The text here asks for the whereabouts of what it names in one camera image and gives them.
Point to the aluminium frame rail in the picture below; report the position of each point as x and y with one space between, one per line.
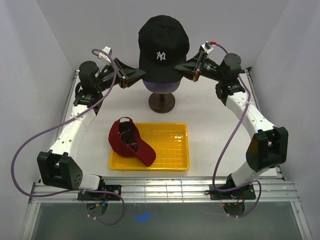
209 124

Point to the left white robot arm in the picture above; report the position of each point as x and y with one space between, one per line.
57 166

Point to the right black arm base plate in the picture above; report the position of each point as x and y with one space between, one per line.
246 192

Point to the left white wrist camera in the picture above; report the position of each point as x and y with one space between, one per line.
103 57

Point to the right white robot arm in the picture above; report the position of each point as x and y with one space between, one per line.
269 144

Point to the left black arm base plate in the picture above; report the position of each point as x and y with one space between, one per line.
105 193

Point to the black cap red trim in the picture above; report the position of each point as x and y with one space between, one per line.
163 44

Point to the yellow plastic tray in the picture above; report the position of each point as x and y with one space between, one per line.
169 140

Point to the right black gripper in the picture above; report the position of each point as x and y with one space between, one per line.
189 68

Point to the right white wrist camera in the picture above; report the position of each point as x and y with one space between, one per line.
207 47

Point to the purple LA cap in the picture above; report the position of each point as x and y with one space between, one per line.
162 88

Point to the dark wooden mannequin stand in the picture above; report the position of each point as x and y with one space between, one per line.
161 103

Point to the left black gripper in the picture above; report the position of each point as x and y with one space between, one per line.
128 74

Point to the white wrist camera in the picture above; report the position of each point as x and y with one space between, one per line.
103 57
207 47

